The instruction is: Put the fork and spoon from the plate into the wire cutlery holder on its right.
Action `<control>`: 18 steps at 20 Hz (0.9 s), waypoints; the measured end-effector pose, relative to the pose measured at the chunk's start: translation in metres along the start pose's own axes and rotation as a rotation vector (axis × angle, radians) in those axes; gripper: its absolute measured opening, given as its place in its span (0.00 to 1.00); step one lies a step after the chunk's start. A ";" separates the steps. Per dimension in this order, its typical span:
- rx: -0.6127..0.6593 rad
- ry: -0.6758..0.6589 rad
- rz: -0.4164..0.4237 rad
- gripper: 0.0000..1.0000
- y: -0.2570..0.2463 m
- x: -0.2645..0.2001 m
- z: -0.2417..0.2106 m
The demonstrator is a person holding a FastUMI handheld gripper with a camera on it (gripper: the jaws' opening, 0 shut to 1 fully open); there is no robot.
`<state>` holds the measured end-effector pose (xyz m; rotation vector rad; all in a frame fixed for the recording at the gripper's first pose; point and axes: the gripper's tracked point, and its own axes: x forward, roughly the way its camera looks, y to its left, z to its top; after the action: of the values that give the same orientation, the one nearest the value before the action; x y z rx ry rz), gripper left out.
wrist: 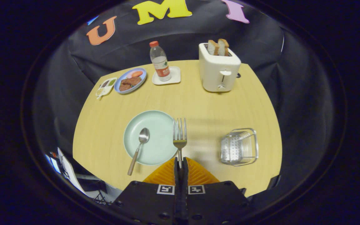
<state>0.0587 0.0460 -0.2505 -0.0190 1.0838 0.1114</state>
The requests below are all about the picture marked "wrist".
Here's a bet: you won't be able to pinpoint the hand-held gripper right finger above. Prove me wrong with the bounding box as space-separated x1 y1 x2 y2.
182 157 252 225

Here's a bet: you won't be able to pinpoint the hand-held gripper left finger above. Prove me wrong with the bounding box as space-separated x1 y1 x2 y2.
110 157 182 225

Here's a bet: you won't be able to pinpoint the metal spoon wooden handle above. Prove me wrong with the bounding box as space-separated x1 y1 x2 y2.
127 127 150 176

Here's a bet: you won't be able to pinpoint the metal fork wooden handle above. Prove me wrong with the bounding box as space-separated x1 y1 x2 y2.
173 118 188 169

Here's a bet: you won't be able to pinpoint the pale green round plate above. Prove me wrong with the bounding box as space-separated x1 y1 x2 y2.
123 110 179 166

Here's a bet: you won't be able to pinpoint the blue oval plate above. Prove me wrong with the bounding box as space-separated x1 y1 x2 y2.
114 68 147 94

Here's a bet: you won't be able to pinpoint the brown meat slices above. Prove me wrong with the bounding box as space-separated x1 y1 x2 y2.
119 77 142 92

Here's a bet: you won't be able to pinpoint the white divided condiment tray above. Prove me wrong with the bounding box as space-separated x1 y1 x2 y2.
96 77 118 100

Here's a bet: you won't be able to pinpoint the white square coaster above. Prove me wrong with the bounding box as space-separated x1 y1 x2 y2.
152 66 181 86

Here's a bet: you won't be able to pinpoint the cream white toaster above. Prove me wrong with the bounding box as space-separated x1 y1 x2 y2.
198 42 242 93

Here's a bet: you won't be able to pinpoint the clear water bottle red cap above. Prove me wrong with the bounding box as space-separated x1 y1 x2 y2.
149 41 172 82

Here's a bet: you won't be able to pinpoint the toast bread slice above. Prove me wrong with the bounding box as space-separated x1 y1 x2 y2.
217 38 230 57
207 40 219 56

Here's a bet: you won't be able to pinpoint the metal wire cutlery basket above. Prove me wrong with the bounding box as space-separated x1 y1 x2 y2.
220 128 259 166

